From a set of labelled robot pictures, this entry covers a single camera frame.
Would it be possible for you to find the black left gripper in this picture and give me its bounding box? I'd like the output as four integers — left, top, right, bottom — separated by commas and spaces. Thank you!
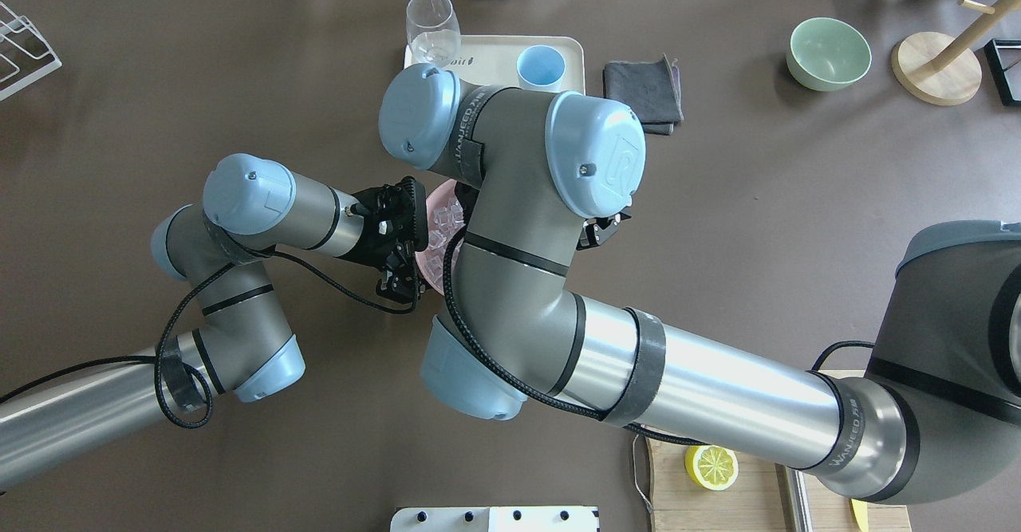
337, 175, 429, 305

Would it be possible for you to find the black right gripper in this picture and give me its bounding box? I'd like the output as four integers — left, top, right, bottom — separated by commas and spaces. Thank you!
576, 207, 632, 251

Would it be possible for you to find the pink bowl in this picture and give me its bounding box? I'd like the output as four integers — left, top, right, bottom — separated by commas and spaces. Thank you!
414, 179, 471, 295

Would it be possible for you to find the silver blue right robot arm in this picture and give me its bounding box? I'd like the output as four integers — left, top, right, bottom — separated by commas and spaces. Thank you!
379, 64, 1019, 504

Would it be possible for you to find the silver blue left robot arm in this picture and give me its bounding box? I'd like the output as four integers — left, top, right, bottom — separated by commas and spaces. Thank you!
1, 153, 429, 490

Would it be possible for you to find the clear ice cubes pile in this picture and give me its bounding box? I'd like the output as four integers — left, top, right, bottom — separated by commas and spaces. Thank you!
428, 189, 470, 274

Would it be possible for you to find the light blue cup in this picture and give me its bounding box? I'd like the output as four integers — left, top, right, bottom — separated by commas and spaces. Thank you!
515, 45, 566, 93

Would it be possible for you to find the grey folded cloth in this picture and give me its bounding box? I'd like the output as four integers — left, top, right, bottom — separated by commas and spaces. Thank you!
603, 56, 684, 136

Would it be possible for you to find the cream serving tray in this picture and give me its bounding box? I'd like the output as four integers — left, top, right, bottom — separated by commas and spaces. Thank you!
444, 35, 585, 93

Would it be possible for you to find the clear wine glass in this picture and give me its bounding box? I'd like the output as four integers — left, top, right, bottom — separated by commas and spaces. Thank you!
405, 0, 461, 68

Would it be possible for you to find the half lemon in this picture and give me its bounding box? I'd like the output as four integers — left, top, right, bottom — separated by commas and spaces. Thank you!
684, 445, 739, 491

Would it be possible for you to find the pale green bowl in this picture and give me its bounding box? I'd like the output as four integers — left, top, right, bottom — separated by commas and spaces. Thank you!
786, 18, 873, 93

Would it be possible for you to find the bamboo cutting board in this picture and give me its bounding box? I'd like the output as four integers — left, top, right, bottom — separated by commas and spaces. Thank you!
636, 436, 912, 531

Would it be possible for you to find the steel muddler black tip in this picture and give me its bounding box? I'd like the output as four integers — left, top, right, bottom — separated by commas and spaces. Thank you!
782, 466, 814, 531

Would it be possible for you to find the yellow plastic knife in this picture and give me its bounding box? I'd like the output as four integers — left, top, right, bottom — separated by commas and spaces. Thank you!
850, 499, 870, 532

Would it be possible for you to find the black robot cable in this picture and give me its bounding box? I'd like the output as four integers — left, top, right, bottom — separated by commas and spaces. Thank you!
0, 245, 416, 431

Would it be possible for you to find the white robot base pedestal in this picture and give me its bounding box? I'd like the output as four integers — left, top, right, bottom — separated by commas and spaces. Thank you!
389, 506, 601, 531

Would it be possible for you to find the white wire cup rack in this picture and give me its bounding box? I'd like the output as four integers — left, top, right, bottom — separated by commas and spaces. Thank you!
1, 2, 63, 100

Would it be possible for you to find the black picture frame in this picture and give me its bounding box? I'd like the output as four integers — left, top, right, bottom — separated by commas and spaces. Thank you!
982, 38, 1020, 108

